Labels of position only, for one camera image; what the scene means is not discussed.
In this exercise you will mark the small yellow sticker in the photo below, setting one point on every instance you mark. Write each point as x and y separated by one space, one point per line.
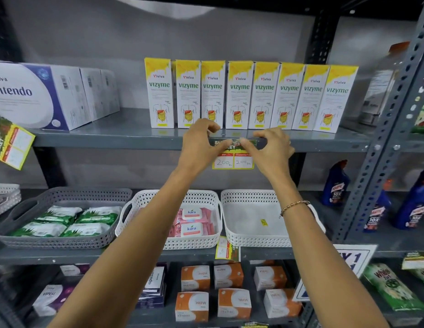
264 222

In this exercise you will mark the person's left thumb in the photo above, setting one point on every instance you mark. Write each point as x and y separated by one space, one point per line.
220 147

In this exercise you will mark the stack of dark blue boxes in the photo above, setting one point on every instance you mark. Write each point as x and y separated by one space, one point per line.
152 286

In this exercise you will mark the yellow green price tag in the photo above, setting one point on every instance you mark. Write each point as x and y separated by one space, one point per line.
234 162
227 251
417 261
12 143
254 325

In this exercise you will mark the large white purple box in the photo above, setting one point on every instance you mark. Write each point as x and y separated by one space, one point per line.
30 95

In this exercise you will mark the person's left forearm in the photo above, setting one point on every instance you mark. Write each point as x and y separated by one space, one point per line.
130 256

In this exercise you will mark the grey metal shelf rack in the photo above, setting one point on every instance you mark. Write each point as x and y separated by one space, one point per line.
130 133
386 128

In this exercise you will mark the person's right hand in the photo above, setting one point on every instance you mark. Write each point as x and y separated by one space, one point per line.
275 157

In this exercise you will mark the group of orange white boxes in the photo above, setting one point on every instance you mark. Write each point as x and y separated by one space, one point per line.
234 304

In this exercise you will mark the grey perforated plastic basket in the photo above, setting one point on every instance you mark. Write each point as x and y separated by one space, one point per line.
102 196
5 198

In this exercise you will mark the person's right thumb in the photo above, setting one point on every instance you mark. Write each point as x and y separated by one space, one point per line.
249 146

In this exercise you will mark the white perforated plastic basket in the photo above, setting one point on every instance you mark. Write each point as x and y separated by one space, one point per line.
253 215
198 242

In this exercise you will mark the clear bottle with orange cap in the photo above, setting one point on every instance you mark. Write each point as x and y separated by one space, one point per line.
382 85

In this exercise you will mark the green white wipes packet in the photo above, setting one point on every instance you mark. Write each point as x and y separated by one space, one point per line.
99 215
59 213
85 229
37 229

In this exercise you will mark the white sign with blue print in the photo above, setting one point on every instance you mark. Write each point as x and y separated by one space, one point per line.
355 257

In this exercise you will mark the person's left hand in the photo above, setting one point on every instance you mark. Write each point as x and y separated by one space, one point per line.
194 150

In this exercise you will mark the blue cleaner bottle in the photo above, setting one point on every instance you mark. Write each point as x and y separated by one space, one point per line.
377 211
335 187
415 204

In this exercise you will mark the pink wipes packet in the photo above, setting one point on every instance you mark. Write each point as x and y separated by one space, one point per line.
193 229
193 213

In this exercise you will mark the row of white yellow cartons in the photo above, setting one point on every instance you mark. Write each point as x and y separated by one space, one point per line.
239 95

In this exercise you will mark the person's right forearm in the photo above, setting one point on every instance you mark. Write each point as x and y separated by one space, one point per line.
317 256

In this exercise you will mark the green wipes pouch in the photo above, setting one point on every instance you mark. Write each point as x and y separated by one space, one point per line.
391 286
423 276

